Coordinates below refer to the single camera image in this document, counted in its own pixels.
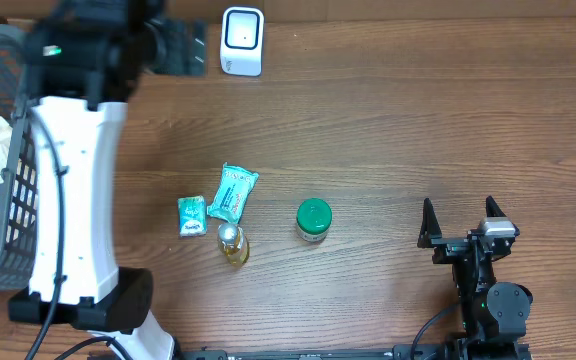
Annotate small teal tissue pack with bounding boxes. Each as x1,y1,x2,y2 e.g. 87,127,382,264
177,196,207,237

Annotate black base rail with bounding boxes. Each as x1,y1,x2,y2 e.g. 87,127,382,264
175,343,534,360

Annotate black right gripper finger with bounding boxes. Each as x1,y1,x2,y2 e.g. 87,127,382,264
485,196,505,217
417,198,442,248

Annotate green lid jar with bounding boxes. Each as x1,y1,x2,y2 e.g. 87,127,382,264
296,198,332,242

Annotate white black barcode scanner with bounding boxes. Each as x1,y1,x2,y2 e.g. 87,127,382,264
220,6,265,77

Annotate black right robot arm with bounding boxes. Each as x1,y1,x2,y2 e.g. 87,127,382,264
409,196,533,359

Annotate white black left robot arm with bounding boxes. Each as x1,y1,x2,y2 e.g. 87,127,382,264
8,1,182,359

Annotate grey plastic shopping basket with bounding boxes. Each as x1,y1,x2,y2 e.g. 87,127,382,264
0,24,38,291

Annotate yellow oil bottle silver cap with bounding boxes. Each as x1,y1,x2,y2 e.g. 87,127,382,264
217,223,250,266

